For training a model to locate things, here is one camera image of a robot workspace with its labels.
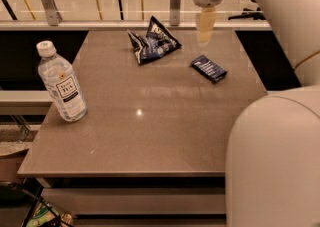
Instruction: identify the metal railing bracket middle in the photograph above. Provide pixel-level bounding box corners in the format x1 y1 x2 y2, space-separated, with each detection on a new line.
169 0 181 26

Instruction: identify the metal railing bracket left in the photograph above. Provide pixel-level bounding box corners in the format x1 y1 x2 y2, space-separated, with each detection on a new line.
41 0 62 26

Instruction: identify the small blue snack packet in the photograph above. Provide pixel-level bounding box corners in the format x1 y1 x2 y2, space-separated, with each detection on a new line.
190 55 227 83

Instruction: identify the clear plastic water bottle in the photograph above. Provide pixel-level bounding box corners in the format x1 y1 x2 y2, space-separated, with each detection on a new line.
36 40 87 122

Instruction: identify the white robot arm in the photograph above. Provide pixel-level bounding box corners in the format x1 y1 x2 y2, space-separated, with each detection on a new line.
193 0 320 227

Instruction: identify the metal railing bracket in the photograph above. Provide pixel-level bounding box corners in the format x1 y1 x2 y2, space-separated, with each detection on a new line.
41 0 62 26
169 0 181 26

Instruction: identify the blue chip bag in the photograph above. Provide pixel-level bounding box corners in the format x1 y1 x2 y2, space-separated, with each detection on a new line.
127 16 182 65

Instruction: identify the green snack bag on floor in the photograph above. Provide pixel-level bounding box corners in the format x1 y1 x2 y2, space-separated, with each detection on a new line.
26 201 74 227

